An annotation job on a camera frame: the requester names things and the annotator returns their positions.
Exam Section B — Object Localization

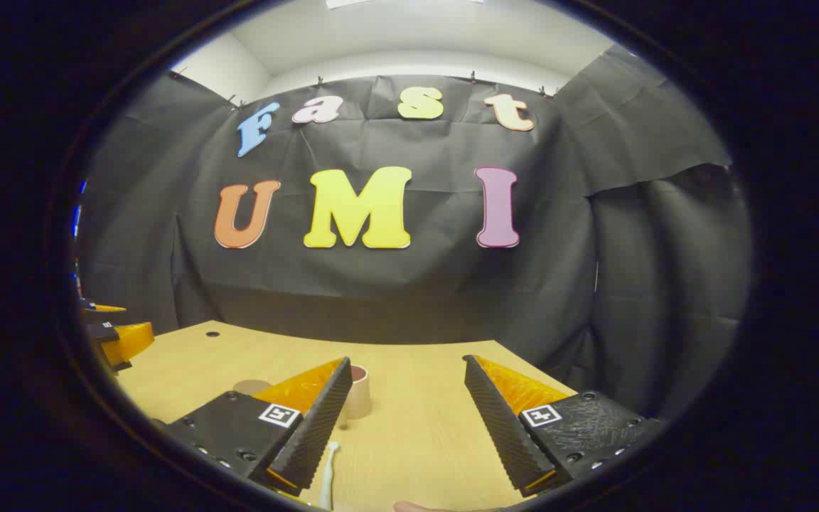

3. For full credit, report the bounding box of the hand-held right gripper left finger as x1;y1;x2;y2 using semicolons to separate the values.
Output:
164;356;355;498

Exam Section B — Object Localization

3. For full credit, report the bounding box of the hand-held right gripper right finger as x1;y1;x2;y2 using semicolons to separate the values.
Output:
462;354;664;498

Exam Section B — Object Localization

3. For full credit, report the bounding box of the white toothbrush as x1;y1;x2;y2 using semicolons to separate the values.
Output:
317;441;341;511

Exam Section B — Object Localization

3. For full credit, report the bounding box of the beige cup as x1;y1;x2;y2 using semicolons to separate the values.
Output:
343;365;373;420

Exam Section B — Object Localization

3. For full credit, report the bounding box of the wooden desktop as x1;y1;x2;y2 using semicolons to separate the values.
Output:
114;320;581;512

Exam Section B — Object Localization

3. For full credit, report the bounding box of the black backdrop cloth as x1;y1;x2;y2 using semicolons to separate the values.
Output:
75;43;755;420

